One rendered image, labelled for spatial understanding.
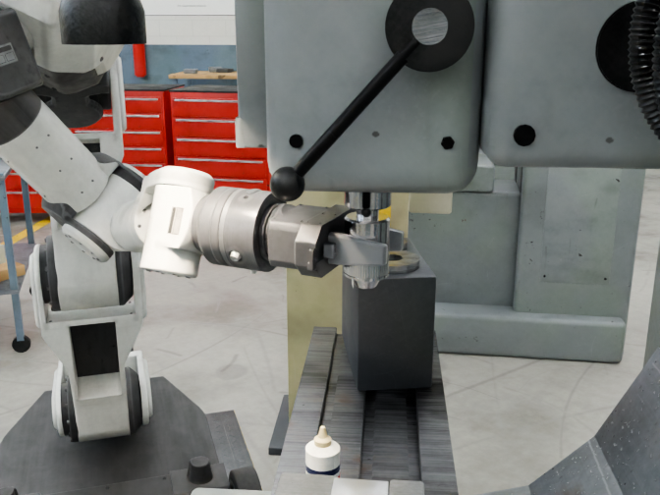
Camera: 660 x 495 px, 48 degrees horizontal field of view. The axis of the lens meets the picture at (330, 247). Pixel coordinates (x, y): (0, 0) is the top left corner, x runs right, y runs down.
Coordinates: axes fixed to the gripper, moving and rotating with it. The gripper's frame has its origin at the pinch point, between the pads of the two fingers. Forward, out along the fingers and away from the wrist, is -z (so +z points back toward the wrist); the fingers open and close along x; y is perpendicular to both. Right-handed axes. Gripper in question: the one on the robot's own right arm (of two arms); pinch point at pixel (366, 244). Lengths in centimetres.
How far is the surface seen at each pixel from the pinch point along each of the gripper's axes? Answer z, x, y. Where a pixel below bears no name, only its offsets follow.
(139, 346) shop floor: 183, 194, 126
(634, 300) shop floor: -30, 352, 123
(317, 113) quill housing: 0.9, -10.8, -14.5
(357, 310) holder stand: 11.9, 29.6, 20.0
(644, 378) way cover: -28.7, 24.5, 20.7
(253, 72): 9.9, -5.4, -17.3
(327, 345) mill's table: 23, 44, 34
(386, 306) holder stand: 8.0, 31.4, 19.4
